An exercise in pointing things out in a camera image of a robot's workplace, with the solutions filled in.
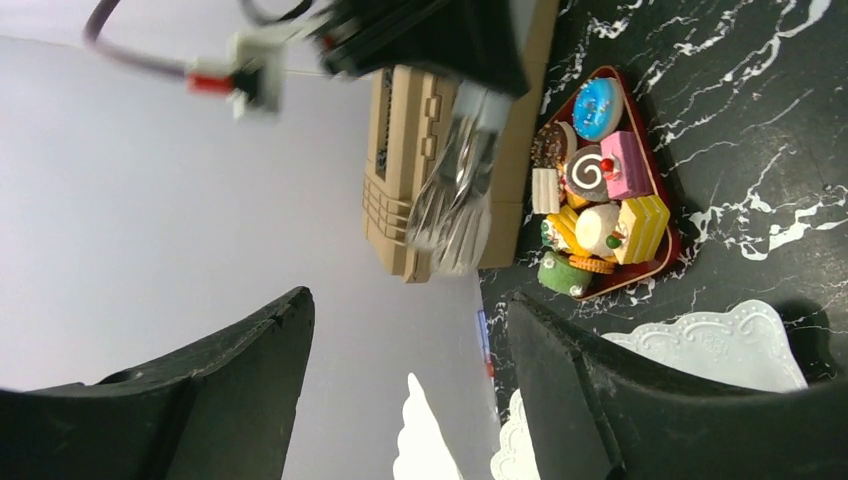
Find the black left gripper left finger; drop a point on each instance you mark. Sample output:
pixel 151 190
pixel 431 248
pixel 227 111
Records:
pixel 222 407

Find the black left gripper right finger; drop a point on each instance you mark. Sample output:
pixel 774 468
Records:
pixel 595 410

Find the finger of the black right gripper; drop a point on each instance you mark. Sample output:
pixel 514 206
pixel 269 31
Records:
pixel 473 40

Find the white three-tier cake stand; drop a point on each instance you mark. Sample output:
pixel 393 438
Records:
pixel 746 346

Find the metal serving tongs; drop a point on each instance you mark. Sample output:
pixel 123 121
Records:
pixel 450 218

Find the yellow layered cake piece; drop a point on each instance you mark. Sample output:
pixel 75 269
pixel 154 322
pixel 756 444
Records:
pixel 641 225

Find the tan plastic toolbox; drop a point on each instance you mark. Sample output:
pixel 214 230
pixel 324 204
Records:
pixel 410 115

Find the red blue screwdriver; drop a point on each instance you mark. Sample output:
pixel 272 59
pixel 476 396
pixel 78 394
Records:
pixel 484 332

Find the chocolate sprinkled donut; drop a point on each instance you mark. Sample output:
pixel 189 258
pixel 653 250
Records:
pixel 553 145

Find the blue sprinkled donut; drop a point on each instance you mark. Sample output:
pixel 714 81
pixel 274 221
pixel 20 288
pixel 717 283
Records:
pixel 598 108

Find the green swirl roll cake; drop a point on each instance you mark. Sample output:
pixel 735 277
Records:
pixel 557 274

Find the round sandwich biscuit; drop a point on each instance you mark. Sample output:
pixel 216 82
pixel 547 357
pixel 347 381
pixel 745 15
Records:
pixel 592 264

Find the white triangle cake slice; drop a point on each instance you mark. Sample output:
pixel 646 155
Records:
pixel 545 191

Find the chocolate swirl roll cake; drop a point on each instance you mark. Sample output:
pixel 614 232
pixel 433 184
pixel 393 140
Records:
pixel 584 176

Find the yellow decorated cake slice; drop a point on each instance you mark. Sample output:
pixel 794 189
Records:
pixel 558 232

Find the white coconut ball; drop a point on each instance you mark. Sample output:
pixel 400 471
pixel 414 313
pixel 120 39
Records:
pixel 594 225

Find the red dessert tray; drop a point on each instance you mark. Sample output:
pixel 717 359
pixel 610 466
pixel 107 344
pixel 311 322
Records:
pixel 670 245

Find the pink rectangular cake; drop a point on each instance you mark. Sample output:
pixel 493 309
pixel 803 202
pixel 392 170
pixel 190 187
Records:
pixel 624 167

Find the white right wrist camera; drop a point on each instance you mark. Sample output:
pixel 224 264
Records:
pixel 250 78

